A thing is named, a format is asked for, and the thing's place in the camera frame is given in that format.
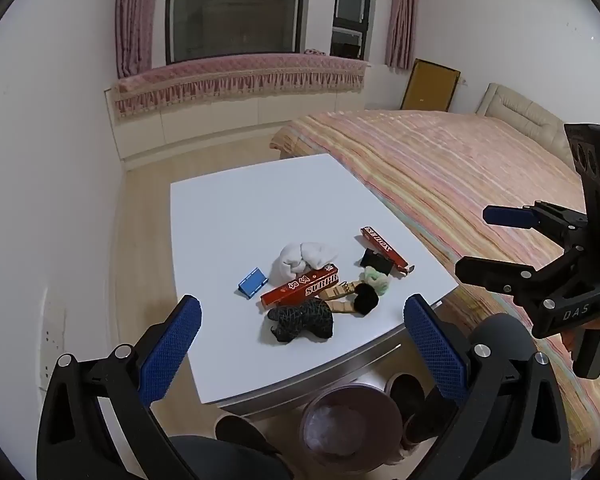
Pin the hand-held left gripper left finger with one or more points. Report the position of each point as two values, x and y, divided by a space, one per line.
172 345

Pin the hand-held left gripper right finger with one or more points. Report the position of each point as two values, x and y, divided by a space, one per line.
435 345

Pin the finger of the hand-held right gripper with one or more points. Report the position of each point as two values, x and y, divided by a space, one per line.
490 272
507 215

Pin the black fluffy pompom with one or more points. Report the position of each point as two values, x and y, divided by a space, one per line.
366 300

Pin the plain wooden clothespin half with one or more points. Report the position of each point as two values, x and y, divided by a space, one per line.
342 306

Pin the small blue card holder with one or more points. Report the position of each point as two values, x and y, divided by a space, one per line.
254 284

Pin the black binder clip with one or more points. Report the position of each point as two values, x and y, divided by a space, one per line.
375 261

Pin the wooden clothespin half with spring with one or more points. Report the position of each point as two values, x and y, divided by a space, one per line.
342 290

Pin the long red paper box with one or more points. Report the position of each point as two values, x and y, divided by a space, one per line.
379 244
300 288

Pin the round brown trash bin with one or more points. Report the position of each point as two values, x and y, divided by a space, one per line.
350 427

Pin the black mesh cloth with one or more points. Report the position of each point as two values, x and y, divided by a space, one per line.
300 320

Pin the white cloth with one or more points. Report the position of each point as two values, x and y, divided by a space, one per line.
300 259

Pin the striped bed blanket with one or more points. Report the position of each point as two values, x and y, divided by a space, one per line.
455 175

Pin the person's right shoe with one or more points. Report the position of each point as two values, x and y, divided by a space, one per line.
405 405

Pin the person's shoe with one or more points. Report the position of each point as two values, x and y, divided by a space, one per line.
405 405
245 435

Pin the beige padded headboard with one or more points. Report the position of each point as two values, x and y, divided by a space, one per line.
525 115

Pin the person's left shoe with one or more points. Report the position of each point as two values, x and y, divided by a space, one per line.
245 435

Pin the person's left leg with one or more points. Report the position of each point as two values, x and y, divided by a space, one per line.
230 465

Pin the pink curtain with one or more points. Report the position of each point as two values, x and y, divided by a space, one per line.
134 20
401 15

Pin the white window seat cabinet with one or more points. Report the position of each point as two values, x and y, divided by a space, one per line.
205 120

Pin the pink frilled window seat cover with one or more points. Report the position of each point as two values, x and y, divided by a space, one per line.
230 77

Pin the large dark window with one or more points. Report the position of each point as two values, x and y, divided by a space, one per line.
235 10

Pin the white wall outlet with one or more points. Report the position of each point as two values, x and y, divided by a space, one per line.
50 340

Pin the yellow board with black frame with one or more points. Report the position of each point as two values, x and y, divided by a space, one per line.
429 85

